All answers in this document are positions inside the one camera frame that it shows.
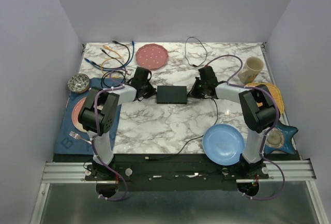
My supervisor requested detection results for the blue fabric placemat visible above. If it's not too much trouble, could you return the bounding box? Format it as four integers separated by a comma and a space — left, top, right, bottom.
54, 78, 121, 155

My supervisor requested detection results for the yellow woven mat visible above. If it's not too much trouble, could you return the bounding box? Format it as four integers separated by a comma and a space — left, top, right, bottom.
247, 82, 285, 115

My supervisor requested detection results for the black power cable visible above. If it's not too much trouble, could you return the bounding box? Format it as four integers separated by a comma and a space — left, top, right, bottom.
145, 36, 219, 161

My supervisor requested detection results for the blue star-shaped dish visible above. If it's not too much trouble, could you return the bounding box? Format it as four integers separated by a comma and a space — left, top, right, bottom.
264, 122, 298, 155

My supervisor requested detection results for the pink cream plate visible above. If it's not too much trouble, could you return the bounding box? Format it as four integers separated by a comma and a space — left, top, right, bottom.
71, 97, 86, 132

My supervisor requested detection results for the blue plastic plate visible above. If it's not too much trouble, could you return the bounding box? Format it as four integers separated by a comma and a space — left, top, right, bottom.
202, 124, 245, 166

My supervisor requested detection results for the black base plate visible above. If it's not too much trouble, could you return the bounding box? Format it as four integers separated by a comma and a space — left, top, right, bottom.
56, 154, 292, 196

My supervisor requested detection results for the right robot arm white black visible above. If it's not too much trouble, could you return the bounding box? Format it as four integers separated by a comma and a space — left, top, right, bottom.
188, 66, 280, 178

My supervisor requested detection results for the black network switch box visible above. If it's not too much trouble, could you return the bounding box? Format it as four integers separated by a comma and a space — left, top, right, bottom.
156, 86, 187, 104

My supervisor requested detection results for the blue ethernet cable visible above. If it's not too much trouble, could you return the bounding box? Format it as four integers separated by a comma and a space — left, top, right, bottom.
84, 40, 136, 71

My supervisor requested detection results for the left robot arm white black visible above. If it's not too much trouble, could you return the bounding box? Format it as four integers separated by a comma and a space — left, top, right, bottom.
78, 67, 156, 180

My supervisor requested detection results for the pink dotted plate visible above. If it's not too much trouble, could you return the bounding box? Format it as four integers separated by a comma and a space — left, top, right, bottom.
136, 43, 169, 70

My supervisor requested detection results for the metal fork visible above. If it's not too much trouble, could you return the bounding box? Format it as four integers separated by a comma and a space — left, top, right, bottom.
69, 131, 91, 144

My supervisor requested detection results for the patterned small bowl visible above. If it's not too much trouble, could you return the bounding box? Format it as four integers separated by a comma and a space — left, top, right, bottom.
67, 73, 90, 94

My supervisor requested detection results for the yellow ethernet cable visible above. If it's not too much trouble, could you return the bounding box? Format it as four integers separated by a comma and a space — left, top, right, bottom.
100, 44, 123, 79

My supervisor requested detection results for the cream ceramic mug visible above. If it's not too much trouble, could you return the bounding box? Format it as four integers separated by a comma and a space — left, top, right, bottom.
238, 57, 264, 85

